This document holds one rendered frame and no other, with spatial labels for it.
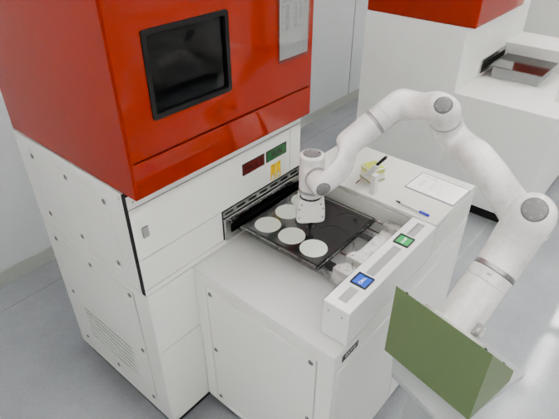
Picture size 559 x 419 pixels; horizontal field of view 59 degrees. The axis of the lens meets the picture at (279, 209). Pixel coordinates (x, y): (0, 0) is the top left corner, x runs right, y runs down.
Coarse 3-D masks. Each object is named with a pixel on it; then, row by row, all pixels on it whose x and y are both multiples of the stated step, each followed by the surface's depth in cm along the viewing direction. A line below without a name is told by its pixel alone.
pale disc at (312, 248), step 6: (306, 240) 178; (312, 240) 178; (318, 240) 178; (300, 246) 175; (306, 246) 175; (312, 246) 175; (318, 246) 175; (324, 246) 175; (306, 252) 173; (312, 252) 173; (318, 252) 173; (324, 252) 173
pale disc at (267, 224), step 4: (256, 220) 188; (260, 220) 188; (264, 220) 188; (268, 220) 188; (272, 220) 188; (276, 220) 188; (256, 224) 186; (260, 224) 186; (264, 224) 186; (268, 224) 186; (272, 224) 186; (276, 224) 186; (280, 224) 186; (256, 228) 184; (260, 228) 184; (264, 228) 184; (268, 228) 184; (272, 228) 184; (276, 228) 184; (268, 232) 182
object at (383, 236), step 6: (378, 234) 184; (384, 234) 184; (390, 234) 184; (372, 240) 181; (378, 240) 181; (384, 240) 181; (366, 246) 178; (372, 246) 178; (378, 246) 178; (360, 252) 176; (366, 252) 176; (372, 252) 176; (366, 258) 173; (348, 264) 170; (336, 276) 165; (336, 282) 166
